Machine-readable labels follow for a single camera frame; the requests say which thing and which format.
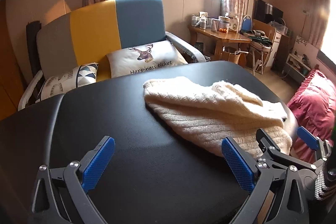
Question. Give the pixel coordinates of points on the white shelf unit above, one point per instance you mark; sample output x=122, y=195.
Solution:
x=298, y=66

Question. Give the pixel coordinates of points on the black television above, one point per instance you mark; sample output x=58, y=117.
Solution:
x=266, y=10

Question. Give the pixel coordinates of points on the deer print pillow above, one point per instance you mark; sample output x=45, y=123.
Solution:
x=147, y=61

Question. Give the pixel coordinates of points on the geometric print pillow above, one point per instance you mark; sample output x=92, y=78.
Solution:
x=68, y=79

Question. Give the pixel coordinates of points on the cream knit sweater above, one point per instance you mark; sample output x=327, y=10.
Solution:
x=210, y=113

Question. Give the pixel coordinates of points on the wooden desk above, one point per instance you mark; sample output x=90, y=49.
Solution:
x=223, y=39

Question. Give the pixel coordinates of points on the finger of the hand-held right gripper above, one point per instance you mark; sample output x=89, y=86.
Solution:
x=270, y=146
x=308, y=138

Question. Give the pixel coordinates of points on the pale side curtain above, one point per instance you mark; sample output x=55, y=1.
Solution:
x=319, y=8

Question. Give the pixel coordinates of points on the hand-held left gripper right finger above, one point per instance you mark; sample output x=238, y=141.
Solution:
x=237, y=163

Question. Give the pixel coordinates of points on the large tin can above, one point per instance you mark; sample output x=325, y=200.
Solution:
x=224, y=21

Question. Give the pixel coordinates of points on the wooden chair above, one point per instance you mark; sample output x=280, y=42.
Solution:
x=267, y=29

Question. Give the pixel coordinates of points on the grey yellow blue sofa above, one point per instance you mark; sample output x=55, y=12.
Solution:
x=92, y=29

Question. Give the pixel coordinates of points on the dark green cloth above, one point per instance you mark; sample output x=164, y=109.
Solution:
x=258, y=37

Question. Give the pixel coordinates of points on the tan bag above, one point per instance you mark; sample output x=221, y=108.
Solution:
x=233, y=57

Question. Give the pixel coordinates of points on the white cabinet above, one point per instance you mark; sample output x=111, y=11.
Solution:
x=281, y=50

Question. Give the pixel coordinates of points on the pink ruffled bedspread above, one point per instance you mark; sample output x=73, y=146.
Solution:
x=312, y=106

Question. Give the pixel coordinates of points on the blue chair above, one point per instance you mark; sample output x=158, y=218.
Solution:
x=246, y=23

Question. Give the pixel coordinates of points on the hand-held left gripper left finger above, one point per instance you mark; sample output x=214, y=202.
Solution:
x=97, y=161

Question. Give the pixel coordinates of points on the group of white bottles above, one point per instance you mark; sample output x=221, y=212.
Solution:
x=202, y=22

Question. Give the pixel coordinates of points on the white metal rack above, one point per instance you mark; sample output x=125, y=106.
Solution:
x=258, y=58

